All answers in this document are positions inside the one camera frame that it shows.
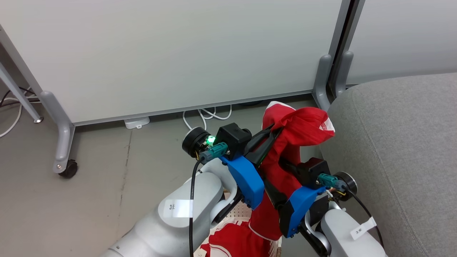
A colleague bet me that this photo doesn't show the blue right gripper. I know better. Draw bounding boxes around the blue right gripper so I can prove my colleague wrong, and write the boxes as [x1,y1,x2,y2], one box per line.
[263,158,326,238]

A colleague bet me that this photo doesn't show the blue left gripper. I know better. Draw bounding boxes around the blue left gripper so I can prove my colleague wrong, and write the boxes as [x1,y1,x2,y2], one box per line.
[220,124,283,210]

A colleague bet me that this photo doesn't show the plain red shirt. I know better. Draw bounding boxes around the plain red shirt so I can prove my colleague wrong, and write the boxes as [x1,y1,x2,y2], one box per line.
[248,101,336,241]

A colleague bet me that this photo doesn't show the red shorts with white stripes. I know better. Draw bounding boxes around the red shorts with white stripes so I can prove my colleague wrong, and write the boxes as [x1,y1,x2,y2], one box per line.
[200,221,275,257]

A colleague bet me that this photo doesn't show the white perforated basket brown rim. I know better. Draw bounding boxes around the white perforated basket brown rim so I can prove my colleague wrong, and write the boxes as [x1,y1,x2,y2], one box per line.
[209,191,282,257]

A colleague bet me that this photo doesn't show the grey curved partition foot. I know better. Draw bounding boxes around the grey curved partition foot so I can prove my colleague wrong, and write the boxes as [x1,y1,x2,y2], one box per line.
[313,54,334,112]
[334,51,354,97]

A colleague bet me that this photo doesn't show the grey fabric sofa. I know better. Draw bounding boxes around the grey fabric sofa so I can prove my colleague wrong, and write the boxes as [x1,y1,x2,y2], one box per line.
[320,73,457,257]

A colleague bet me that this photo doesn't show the white plastic power box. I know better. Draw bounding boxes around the white plastic power box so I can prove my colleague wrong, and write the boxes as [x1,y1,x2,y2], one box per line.
[124,117,150,130]

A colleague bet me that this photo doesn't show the wide white partition panel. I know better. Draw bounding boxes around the wide white partition panel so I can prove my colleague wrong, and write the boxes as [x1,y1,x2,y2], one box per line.
[0,0,352,126]

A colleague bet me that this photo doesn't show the narrow white partition panel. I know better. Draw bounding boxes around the narrow white partition panel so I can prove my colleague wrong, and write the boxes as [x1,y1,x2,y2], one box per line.
[345,0,457,86]

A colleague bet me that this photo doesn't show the grey partition foot with caster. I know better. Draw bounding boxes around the grey partition foot with caster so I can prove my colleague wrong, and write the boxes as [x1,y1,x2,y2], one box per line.
[39,91,78,179]

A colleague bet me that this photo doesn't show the grey metal table leg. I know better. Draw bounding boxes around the grey metal table leg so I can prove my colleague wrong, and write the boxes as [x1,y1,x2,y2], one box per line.
[0,62,44,124]

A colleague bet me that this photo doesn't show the teal right cable connector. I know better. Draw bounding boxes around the teal right cable connector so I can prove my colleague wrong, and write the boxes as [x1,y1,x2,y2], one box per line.
[318,174,348,191]

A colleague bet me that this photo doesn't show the teal cable connector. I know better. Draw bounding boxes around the teal cable connector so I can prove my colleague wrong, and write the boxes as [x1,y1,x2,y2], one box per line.
[199,142,229,163]
[318,174,348,191]

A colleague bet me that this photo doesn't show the teal left cable connector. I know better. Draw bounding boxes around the teal left cable connector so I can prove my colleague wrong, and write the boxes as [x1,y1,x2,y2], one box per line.
[199,142,229,163]

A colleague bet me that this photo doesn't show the looped white floor cable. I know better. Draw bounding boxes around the looped white floor cable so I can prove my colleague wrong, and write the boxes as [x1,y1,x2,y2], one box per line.
[183,105,232,131]

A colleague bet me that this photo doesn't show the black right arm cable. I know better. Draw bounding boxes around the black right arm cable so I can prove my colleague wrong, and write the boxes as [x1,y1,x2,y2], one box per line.
[345,189,384,250]

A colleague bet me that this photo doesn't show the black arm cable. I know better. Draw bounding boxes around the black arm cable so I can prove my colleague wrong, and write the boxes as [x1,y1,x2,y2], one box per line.
[345,189,384,250]
[189,157,206,257]

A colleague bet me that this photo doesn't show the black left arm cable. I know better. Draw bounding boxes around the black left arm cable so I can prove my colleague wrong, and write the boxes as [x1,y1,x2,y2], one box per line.
[189,157,206,257]

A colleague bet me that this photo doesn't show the long white floor cable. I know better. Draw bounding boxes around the long white floor cable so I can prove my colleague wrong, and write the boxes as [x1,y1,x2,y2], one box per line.
[0,96,40,138]

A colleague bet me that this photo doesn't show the black floor cables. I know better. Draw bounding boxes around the black floor cables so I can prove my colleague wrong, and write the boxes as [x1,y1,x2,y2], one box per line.
[0,87,40,107]

